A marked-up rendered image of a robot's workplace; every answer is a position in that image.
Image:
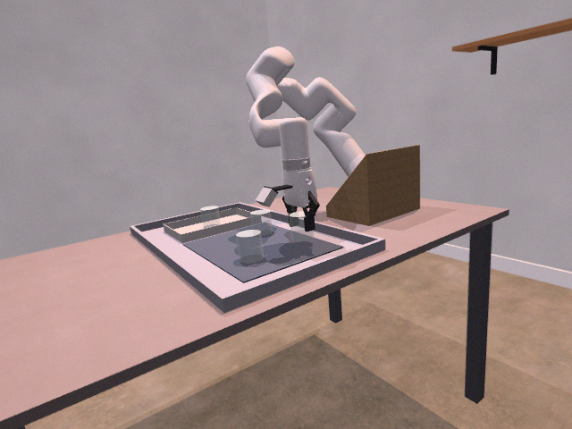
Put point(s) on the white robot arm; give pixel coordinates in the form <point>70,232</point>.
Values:
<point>292,135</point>

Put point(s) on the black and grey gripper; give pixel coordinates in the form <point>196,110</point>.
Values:
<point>302,193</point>

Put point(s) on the clear glass jar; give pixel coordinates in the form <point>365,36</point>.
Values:
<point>250,246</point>
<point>297,227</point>
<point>261,220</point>
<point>210,216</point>

